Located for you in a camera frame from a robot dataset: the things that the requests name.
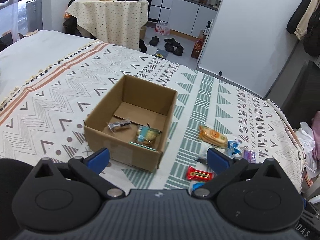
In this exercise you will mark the dark snack packet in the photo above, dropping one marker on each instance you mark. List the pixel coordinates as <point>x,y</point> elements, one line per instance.
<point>120,125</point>

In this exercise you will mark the white plastic bag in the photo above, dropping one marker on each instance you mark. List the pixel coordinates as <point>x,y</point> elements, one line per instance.
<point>306,140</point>

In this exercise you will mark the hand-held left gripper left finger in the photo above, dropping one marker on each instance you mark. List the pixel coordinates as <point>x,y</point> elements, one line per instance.
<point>98,158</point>

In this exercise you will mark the black shoe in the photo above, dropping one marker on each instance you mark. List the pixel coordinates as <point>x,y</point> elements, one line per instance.
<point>171,43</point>
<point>154,41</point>
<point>178,50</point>

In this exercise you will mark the blue and white snack packet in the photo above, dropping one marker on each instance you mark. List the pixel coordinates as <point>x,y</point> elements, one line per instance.
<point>196,186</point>

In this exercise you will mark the blue candy packet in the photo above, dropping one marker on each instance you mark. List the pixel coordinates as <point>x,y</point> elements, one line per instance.
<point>233,147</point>

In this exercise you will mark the purple snack packet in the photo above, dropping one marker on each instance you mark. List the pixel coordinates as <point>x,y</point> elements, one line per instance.
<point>249,155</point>

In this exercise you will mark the round table with dotted tablecloth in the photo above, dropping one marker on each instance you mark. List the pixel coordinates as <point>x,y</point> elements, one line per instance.
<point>112,20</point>

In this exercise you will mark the cardboard box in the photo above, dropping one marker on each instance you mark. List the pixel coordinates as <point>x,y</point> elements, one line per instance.
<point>125,150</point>

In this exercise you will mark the teal cookie packet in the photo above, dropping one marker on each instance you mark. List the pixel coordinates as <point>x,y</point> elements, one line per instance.
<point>146,136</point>

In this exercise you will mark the orange cracker packet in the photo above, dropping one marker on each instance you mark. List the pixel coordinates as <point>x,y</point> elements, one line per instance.
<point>212,135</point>

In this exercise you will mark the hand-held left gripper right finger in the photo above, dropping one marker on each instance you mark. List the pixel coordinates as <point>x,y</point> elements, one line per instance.
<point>217,160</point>

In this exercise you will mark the pink cloth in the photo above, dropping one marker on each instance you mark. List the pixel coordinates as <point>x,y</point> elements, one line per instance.
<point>317,142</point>

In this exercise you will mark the patterned bed blanket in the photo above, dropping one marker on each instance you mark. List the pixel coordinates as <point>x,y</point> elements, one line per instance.
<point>62,105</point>

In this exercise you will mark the black jacket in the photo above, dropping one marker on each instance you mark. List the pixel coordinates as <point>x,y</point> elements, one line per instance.
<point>312,30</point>

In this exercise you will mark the white bed sheet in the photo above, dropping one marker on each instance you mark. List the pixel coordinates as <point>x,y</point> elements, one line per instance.
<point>37,50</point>

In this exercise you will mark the white kitchen cabinet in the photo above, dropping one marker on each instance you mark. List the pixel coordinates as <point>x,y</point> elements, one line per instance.
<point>190,17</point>

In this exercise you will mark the beige jacket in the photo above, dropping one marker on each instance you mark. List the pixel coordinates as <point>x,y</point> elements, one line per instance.
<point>306,17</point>

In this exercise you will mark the grey radiator heater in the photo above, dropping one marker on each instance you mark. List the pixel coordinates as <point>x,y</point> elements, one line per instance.
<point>34,15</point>

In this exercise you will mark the pack of water bottles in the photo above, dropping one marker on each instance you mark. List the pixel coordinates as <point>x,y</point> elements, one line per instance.
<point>163,28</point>

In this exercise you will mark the red snack packet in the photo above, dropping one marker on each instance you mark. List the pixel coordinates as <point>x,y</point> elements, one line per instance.
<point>200,175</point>

